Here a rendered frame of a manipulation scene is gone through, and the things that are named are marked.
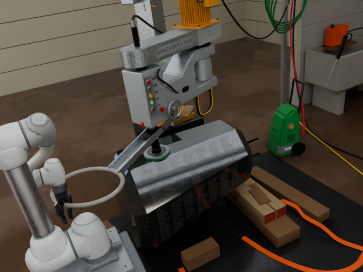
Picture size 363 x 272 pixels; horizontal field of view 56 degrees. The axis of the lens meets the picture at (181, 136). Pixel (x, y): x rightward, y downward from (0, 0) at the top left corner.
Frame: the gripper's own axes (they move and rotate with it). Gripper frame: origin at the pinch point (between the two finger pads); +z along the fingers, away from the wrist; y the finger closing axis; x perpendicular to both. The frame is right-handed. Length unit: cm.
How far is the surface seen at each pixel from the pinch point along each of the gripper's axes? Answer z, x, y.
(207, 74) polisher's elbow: -55, -42, 141
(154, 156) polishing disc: -6, -20, 78
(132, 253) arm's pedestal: 7, -51, -5
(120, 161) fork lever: -11, -4, 56
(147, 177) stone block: 5, -20, 64
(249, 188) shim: 53, -79, 145
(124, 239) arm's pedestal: 7.1, -40.6, 2.5
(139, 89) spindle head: -63, -18, 71
